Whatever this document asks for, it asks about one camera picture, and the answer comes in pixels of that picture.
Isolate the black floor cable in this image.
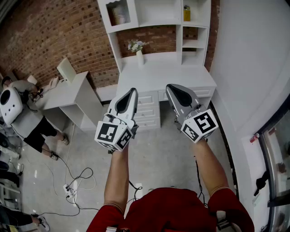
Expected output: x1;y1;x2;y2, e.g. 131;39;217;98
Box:
31;154;102;217

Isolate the white metal rack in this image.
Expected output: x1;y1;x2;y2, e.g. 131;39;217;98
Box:
0;179;21;210

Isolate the white vase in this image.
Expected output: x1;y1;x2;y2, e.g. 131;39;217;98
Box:
135;50;145;66

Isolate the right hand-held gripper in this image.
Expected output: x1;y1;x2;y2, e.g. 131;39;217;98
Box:
166;84;219;144

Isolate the white desk hutch shelving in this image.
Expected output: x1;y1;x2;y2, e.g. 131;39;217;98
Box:
97;0;211;73

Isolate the person's right forearm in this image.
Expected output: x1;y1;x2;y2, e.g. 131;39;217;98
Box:
189;138;229;198

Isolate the person's left forearm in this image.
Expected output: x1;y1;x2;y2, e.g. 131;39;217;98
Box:
104;145;130;219

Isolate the small white table lamp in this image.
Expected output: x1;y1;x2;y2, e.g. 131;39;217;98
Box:
26;74;44;95

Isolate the glass cabinet door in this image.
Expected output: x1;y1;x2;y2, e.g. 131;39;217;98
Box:
97;0;139;34

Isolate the cream flat board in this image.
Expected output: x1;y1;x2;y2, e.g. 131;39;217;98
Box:
56;57;77;83

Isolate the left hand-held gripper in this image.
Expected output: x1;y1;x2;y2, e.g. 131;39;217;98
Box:
94;87;139;152

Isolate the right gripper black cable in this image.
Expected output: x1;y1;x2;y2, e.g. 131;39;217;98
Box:
193;155;208;207

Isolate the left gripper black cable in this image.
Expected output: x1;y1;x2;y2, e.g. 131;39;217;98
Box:
128;180;143;202

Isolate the flag print book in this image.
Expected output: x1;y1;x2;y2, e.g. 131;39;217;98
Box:
121;5;131;24

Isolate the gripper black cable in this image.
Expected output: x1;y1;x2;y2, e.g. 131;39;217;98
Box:
128;180;143;202
193;155;208;207

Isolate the white power strip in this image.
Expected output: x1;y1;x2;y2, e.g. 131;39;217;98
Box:
63;184;75;198

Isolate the tan book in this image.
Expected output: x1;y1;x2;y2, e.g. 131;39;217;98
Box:
116;6;125;24

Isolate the pale blue flower bouquet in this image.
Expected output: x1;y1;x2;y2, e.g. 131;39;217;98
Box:
127;39;150;53

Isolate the person's red shirt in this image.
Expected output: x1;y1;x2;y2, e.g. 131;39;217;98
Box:
86;187;256;232

